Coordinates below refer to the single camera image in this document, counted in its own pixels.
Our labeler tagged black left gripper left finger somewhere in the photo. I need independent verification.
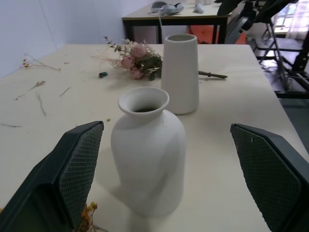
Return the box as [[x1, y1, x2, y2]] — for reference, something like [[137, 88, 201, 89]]
[[0, 121, 104, 232]]

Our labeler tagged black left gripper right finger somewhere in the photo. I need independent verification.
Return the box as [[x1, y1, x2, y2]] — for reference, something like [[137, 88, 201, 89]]
[[230, 123, 309, 232]]

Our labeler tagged white flared-neck ceramic vase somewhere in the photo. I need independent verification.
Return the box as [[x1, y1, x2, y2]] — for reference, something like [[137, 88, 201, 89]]
[[111, 87, 187, 217]]

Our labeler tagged white tall tapered ceramic vase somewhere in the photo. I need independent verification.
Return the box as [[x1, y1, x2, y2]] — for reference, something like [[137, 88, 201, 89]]
[[160, 33, 200, 115]]

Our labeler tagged yellow dried flower sprig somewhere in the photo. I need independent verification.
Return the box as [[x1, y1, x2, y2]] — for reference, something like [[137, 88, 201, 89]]
[[79, 202, 104, 232]]

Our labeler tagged pink dried flower bouquet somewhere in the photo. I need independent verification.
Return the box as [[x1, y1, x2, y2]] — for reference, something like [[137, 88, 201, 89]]
[[91, 36, 228, 81]]

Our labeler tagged orange box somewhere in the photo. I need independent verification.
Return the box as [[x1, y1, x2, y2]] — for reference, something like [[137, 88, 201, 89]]
[[188, 25, 247, 44]]

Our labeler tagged black-framed side table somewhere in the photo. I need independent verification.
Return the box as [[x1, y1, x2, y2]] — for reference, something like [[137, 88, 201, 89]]
[[122, 0, 233, 44]]

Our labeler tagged grey headset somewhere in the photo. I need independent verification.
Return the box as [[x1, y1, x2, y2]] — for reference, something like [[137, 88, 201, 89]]
[[150, 1, 185, 15]]

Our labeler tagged black metal frame stand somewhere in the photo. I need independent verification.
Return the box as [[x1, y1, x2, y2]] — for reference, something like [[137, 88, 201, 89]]
[[251, 0, 309, 99]]

